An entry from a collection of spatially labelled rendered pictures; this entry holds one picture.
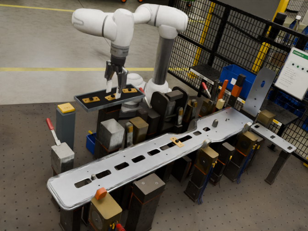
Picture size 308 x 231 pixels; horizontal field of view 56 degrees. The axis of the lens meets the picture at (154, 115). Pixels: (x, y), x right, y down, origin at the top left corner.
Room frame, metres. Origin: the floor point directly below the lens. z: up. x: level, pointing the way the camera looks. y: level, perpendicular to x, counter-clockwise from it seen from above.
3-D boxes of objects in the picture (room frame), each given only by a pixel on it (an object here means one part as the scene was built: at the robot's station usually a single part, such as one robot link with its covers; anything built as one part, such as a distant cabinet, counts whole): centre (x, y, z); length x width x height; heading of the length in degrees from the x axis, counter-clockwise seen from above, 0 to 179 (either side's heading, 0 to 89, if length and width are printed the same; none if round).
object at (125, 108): (1.97, 0.23, 0.75); 0.22 x 0.18 x 0.06; 127
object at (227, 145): (1.37, -0.47, 0.84); 0.10 x 0.05 x 0.29; 49
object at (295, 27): (2.19, -0.82, 1.53); 0.07 x 0.07 x 0.20
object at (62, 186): (1.27, -0.15, 1.00); 1.38 x 0.22 x 0.02; 139
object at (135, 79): (1.98, 0.21, 0.89); 0.18 x 0.16 x 0.22; 87
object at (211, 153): (1.21, -0.34, 0.87); 0.12 x 0.07 x 0.35; 49
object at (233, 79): (2.10, -0.59, 1.10); 0.30 x 0.17 x 0.13; 51
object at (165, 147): (1.23, -0.10, 0.84); 0.12 x 0.05 x 0.29; 49
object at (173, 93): (1.50, -0.07, 0.95); 0.18 x 0.13 x 0.49; 139
